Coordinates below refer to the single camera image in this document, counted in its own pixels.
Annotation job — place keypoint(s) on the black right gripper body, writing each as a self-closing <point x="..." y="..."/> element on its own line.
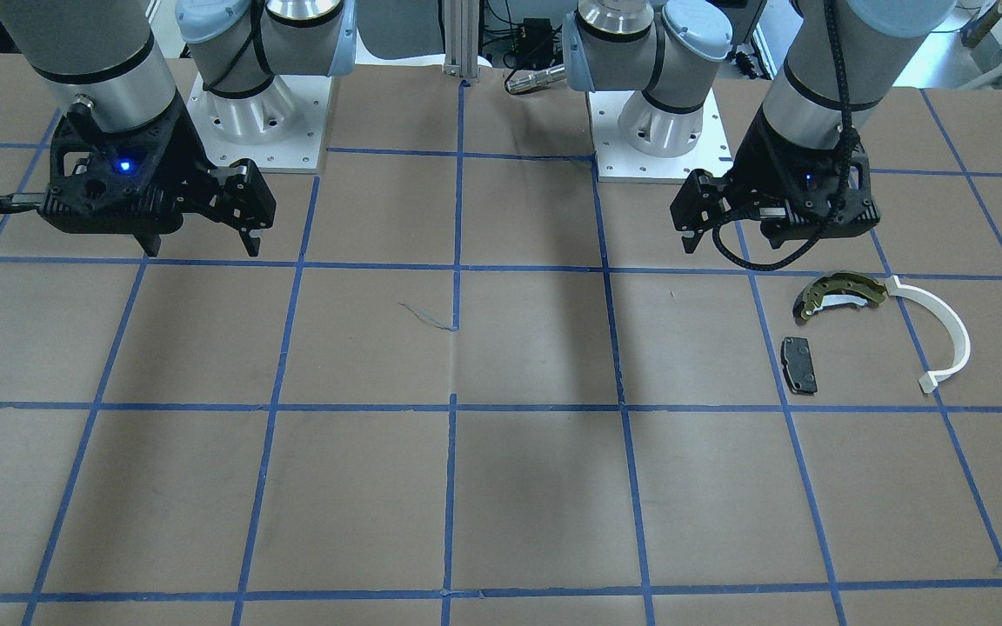
<point x="190" y="153"/>

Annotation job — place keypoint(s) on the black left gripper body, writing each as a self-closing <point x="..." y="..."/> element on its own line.
<point x="760" y="165"/>

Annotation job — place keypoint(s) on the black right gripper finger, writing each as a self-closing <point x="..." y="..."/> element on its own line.
<point x="151" y="243"/>
<point x="240" y="197"/>

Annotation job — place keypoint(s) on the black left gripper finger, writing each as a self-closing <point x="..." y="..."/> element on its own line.
<point x="699" y="207"/>

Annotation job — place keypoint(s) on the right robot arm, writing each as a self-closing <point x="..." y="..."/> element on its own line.
<point x="108" y="51"/>

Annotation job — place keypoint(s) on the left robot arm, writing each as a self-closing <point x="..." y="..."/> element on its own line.
<point x="845" y="57"/>

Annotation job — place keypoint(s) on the brass brake shoe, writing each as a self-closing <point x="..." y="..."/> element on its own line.
<point x="836" y="289"/>

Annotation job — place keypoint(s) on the black brake pad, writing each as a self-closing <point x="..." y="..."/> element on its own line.
<point x="797" y="364"/>

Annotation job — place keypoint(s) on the silver metal cylinder tool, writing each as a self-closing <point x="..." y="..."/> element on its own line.
<point x="535" y="81"/>

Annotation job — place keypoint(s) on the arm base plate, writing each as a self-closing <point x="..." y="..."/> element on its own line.
<point x="618" y="161"/>
<point x="282" y="129"/>

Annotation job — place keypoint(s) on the aluminium frame post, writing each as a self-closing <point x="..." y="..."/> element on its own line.
<point x="461" y="36"/>

